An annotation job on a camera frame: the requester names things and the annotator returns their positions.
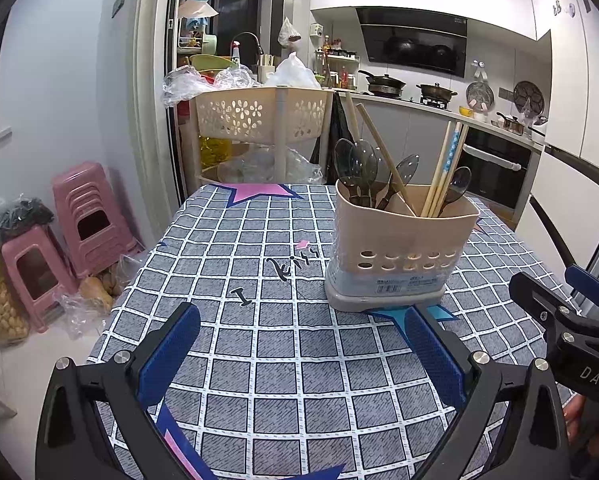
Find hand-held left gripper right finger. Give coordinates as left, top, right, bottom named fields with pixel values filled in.
left=403, top=302, right=573, bottom=480

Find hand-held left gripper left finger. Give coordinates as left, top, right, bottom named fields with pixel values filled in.
left=34, top=301, right=203, bottom=480

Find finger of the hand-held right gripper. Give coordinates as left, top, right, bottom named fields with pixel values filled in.
left=564, top=265, right=599, bottom=307
left=508, top=271, right=583, bottom=333

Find beige plastic utensil holder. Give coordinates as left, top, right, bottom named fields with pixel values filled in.
left=324, top=183, right=481, bottom=313

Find dark translucent plastic spoon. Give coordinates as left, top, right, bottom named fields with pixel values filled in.
left=432, top=166, right=473, bottom=216
left=379, top=154, right=421, bottom=211
left=333, top=138, right=356, bottom=196
left=352, top=139, right=380, bottom=206
left=338, top=176, right=367, bottom=208

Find blue patterned wooden chopstick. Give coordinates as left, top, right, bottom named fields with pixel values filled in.
left=427, top=122, right=463, bottom=218

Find person's right hand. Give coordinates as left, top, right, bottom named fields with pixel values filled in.
left=562, top=394, right=594, bottom=442

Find clear bag of brown roots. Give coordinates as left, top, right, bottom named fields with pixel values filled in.
left=60, top=255, right=145, bottom=341

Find checked blue-grey star tablecloth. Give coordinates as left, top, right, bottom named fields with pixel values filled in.
left=87, top=182, right=580, bottom=480

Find black built-in oven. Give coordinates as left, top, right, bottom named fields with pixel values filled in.
left=462, top=125, right=535, bottom=211

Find small steel saucepan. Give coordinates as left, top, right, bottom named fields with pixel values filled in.
left=496, top=112, right=525, bottom=136

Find short pink plastic stool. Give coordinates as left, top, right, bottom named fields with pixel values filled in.
left=0, top=225, right=80, bottom=333

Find tall pink plastic stool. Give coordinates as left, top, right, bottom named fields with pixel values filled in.
left=52, top=161, right=143, bottom=278

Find round dark divided rack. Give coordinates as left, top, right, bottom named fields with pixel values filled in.
left=513, top=80, right=545, bottom=116

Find bag of black items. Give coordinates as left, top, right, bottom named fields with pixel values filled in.
left=0, top=197, right=55, bottom=241

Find yellow oil bottle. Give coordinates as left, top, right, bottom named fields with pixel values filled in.
left=200, top=135, right=233, bottom=168

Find grey kitchen base cabinets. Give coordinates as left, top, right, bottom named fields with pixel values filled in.
left=349, top=95, right=467, bottom=196

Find round metal steamer plate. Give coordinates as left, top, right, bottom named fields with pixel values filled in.
left=465, top=80, right=495, bottom=111

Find beige flower-cut basket rack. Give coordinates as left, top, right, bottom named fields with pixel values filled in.
left=190, top=86, right=335, bottom=186

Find black hanging bag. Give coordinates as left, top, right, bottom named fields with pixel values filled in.
left=312, top=91, right=350, bottom=183

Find crumpled clear plastic bag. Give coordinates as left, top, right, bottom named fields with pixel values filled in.
left=214, top=66, right=263, bottom=90
left=162, top=66, right=220, bottom=108

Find spice rack with bottles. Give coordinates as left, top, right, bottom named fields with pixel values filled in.
left=314, top=35, right=357, bottom=91

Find black range hood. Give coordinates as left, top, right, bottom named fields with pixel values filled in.
left=355, top=6, right=467, bottom=79

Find stacked green plastic basins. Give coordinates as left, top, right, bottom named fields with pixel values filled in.
left=190, top=54, right=238, bottom=73

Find white knife block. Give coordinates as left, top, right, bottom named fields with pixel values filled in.
left=257, top=52, right=278, bottom=83

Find white plastic bag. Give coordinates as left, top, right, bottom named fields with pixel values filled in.
left=264, top=52, right=323, bottom=90

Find black curved faucet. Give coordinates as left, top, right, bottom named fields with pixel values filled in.
left=231, top=31, right=263, bottom=68

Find hanging plastic bag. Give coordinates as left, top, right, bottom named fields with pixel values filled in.
left=278, top=16, right=301, bottom=45

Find dark two-handled cooking pot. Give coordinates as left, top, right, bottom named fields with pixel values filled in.
left=416, top=82, right=457, bottom=106

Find sliding door frame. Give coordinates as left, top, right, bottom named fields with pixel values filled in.
left=132, top=0, right=190, bottom=206

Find black wok with handle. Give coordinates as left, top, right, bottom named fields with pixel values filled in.
left=358, top=70, right=407, bottom=97

